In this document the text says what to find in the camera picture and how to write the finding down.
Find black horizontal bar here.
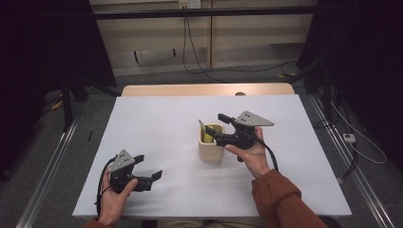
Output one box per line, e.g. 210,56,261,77
92,5,318,21

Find wooden table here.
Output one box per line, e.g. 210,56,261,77
121,83,296,97

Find white floor cable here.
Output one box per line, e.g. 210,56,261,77
329,101,389,165

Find aluminium floor rail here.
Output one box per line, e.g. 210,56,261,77
14,117,81,228
308,94,396,228

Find black wall socket cable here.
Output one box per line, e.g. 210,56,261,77
182,15,298,85

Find black metal stand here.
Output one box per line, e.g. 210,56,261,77
59,75,122,133

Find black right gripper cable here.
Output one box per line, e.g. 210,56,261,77
255,134,280,174

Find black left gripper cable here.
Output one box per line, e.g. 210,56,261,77
95,156,118,217

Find white wall socket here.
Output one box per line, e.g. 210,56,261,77
178,0,202,10

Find beige square pen cup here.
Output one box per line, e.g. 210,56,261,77
198,123,226,163

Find yellow highlighter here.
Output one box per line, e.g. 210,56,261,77
202,125,220,144

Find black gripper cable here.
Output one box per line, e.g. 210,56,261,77
255,134,280,174
95,156,118,217

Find black curtain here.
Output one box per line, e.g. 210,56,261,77
295,0,403,174
0,0,117,182

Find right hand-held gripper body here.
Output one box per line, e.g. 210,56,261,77
216,110,276,150

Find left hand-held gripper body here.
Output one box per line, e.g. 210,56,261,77
107,149,154,195

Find person's right hand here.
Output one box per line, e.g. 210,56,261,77
224,126,271,180

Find person's left hand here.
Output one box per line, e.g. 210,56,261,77
97,169,140,227

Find black floor cable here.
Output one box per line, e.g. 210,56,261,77
312,94,359,182

